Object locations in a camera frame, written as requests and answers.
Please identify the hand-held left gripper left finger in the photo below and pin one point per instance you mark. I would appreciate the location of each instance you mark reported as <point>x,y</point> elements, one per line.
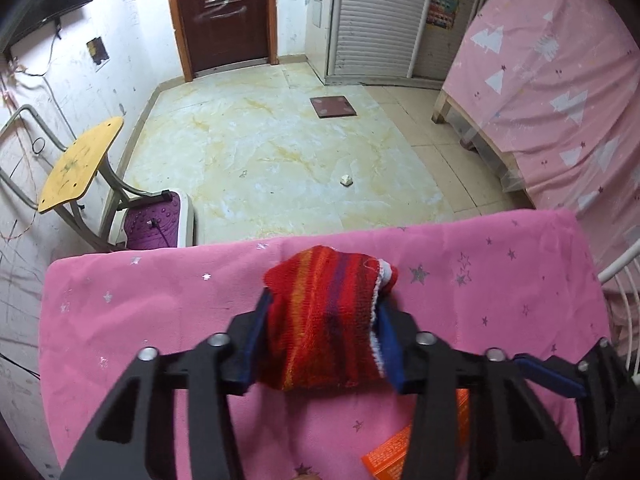
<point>255,330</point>

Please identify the white metal chair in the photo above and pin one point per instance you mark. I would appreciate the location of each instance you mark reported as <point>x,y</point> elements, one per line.
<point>620,266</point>

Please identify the brown floor scale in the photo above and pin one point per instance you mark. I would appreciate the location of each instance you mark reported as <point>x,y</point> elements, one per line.
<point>332,107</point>

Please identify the white louvered cabinet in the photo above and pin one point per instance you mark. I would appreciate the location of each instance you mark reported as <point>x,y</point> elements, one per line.
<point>375,20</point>

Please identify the pink tree-print bed sheet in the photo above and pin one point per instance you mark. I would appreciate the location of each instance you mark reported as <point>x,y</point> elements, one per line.
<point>550,60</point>

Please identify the small crumpled white paper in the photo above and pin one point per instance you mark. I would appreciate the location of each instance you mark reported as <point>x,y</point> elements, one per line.
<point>345,180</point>

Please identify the yellow wooden chair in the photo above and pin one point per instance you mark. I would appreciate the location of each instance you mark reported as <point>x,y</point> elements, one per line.
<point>80,165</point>

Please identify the wooden bed frame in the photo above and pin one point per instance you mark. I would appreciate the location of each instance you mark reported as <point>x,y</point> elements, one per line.
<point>441,107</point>

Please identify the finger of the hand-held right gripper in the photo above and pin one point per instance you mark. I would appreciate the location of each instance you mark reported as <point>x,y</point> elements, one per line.
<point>550,377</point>
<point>605,390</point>

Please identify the purple foot massager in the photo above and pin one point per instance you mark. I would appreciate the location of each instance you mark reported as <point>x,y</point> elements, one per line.
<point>150,220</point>

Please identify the wall outlet box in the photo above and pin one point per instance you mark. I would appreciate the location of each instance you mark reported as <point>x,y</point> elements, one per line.
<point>97,50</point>

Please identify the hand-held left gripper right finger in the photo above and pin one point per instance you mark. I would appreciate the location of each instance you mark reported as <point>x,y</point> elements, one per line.
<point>392,360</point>

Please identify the orange cardboard box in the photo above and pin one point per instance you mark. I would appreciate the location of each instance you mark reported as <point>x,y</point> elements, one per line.
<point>390,452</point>

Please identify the pink star tablecloth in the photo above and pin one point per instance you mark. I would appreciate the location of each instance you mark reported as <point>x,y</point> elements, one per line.
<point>150,300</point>

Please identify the red striped knitted cloth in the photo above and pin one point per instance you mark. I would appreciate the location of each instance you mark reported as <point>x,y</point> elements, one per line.
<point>320,320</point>

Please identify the brown door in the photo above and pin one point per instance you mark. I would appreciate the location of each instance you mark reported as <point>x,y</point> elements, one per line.
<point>225,20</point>

